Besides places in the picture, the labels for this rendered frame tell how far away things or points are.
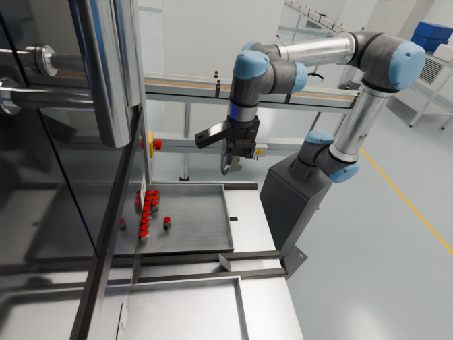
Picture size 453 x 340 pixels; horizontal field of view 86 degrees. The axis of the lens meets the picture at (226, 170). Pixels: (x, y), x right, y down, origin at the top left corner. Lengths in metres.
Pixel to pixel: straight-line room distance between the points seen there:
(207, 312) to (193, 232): 0.23
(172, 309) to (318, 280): 1.35
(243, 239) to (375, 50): 0.69
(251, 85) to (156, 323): 0.59
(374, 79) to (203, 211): 0.68
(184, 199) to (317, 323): 1.21
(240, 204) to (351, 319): 1.23
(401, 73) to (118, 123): 0.80
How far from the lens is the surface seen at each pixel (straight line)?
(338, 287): 1.96
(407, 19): 7.11
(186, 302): 0.70
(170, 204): 0.86
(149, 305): 0.70
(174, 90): 1.51
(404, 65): 0.87
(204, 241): 0.77
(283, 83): 0.62
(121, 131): 0.18
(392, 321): 2.06
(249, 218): 0.85
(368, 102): 0.94
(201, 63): 2.10
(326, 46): 0.86
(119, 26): 0.21
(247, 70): 0.56
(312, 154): 1.12
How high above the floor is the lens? 1.54
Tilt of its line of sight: 41 degrees down
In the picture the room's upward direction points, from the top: 11 degrees clockwise
